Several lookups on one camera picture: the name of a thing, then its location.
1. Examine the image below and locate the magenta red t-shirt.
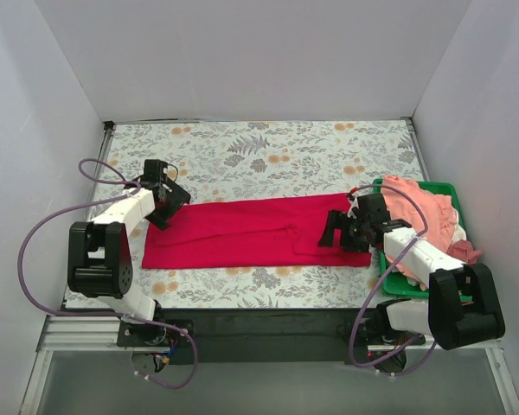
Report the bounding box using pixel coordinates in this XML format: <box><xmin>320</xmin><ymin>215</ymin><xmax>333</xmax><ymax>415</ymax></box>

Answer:
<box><xmin>142</xmin><ymin>194</ymin><xmax>371</xmax><ymax>270</ymax></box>

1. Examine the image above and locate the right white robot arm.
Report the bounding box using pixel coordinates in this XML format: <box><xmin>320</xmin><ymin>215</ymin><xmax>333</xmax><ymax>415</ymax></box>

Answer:
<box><xmin>318</xmin><ymin>193</ymin><xmax>505</xmax><ymax>350</ymax></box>

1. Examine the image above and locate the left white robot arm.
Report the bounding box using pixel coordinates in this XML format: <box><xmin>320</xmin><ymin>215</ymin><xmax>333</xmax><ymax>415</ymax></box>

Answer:
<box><xmin>67</xmin><ymin>159</ymin><xmax>190</xmax><ymax>346</ymax></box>

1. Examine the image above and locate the floral patterned table mat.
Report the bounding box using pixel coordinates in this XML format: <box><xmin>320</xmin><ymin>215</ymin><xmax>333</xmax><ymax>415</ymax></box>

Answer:
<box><xmin>93</xmin><ymin>120</ymin><xmax>426</xmax><ymax>308</ymax></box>

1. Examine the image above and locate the green plastic bin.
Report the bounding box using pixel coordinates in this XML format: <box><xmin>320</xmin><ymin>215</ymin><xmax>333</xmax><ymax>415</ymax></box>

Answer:
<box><xmin>373</xmin><ymin>177</ymin><xmax>465</xmax><ymax>297</ymax></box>

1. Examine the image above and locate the salmon pink t-shirt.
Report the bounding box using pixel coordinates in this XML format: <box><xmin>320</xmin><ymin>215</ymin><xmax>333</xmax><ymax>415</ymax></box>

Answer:
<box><xmin>381</xmin><ymin>176</ymin><xmax>456</xmax><ymax>291</ymax></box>

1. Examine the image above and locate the dusty rose t-shirt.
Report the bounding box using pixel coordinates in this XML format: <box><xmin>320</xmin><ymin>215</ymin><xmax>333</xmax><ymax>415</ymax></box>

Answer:
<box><xmin>447</xmin><ymin>239</ymin><xmax>482</xmax><ymax>265</ymax></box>

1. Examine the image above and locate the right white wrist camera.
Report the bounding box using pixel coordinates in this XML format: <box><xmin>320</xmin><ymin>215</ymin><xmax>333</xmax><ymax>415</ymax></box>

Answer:
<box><xmin>347</xmin><ymin>188</ymin><xmax>363</xmax><ymax>218</ymax></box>

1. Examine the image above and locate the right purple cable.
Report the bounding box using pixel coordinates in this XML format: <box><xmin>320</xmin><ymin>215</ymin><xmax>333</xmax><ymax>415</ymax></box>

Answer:
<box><xmin>348</xmin><ymin>184</ymin><xmax>438</xmax><ymax>369</ymax></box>

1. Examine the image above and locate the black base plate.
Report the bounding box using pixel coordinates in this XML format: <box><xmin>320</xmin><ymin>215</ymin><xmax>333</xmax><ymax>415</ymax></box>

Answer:
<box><xmin>116</xmin><ymin>307</ymin><xmax>399</xmax><ymax>364</ymax></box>

